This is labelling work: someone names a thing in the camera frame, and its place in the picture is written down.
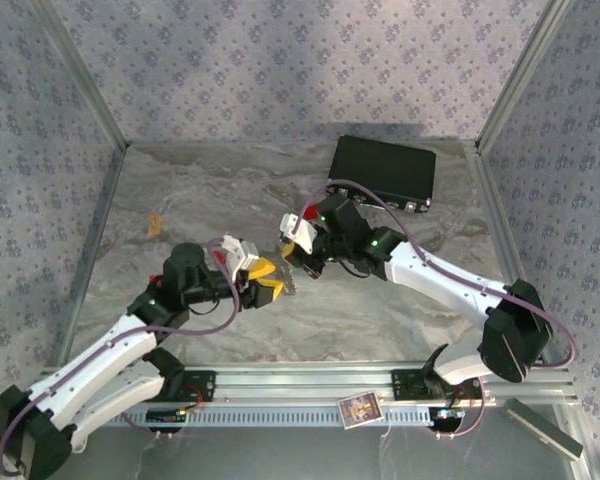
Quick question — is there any chain of silver key rings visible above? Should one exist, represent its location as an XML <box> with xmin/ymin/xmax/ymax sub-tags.
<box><xmin>276</xmin><ymin>272</ymin><xmax>299</xmax><ymax>300</ymax></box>

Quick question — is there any black aluminium carrying case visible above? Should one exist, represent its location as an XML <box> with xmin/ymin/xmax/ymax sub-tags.
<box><xmin>327</xmin><ymin>134</ymin><xmax>437</xmax><ymax>215</ymax></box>

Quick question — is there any small circuit board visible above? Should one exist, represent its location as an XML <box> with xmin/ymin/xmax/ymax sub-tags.
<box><xmin>431</xmin><ymin>407</ymin><xmax>467</xmax><ymax>427</ymax></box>
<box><xmin>146</xmin><ymin>407</ymin><xmax>188</xmax><ymax>426</ymax></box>

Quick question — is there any small printed card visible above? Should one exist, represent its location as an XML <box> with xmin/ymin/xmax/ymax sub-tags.
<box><xmin>336</xmin><ymin>392</ymin><xmax>385</xmax><ymax>430</ymax></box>

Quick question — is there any grey metal bar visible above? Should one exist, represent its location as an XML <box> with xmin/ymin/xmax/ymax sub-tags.
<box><xmin>499</xmin><ymin>397</ymin><xmax>585</xmax><ymax>462</ymax></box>

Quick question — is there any aluminium table side rail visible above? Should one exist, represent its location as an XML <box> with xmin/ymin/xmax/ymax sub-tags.
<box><xmin>49</xmin><ymin>143</ymin><xmax>131</xmax><ymax>369</ymax></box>
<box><xmin>472</xmin><ymin>142</ymin><xmax>530</xmax><ymax>289</ymax></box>

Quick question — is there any aluminium mounting rail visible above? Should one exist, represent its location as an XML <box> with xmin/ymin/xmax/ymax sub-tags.
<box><xmin>184</xmin><ymin>367</ymin><xmax>579</xmax><ymax>405</ymax></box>

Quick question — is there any grey slotted cable duct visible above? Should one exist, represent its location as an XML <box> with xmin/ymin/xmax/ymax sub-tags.
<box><xmin>90</xmin><ymin>399</ymin><xmax>431</xmax><ymax>429</ymax></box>

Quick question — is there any aluminium frame post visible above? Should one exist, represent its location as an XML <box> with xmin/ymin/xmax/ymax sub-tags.
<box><xmin>32</xmin><ymin>0</ymin><xmax>131</xmax><ymax>149</ymax></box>
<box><xmin>474</xmin><ymin>0</ymin><xmax>574</xmax><ymax>152</ymax></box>

